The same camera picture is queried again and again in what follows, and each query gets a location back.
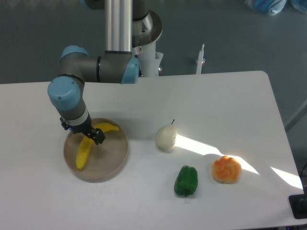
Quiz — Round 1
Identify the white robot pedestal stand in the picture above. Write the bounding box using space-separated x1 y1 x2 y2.
131 11 165 78

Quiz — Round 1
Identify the round beige plate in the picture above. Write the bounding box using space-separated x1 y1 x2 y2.
63 118 129 183

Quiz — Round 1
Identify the orange bread roll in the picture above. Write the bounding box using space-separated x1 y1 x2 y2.
212 155 242 184

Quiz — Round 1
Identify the black device at table edge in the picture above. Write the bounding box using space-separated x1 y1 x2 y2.
288 194 307 219

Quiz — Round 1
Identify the green bell pepper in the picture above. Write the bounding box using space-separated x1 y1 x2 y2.
174 165 198 197

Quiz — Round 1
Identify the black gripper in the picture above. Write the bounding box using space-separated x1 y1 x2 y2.
60 117 106 145

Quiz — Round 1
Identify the pale white pear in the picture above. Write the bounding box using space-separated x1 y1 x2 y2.
155 119 177 151

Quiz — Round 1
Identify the blue plastic bag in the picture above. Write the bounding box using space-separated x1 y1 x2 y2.
244 0 307 16

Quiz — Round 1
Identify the white stand leg right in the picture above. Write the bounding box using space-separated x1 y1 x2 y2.
196 44 205 75

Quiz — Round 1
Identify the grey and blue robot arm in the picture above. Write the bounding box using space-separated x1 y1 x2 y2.
47 0 140 145

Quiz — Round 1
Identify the yellow banana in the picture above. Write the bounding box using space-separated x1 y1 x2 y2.
75 122 119 170

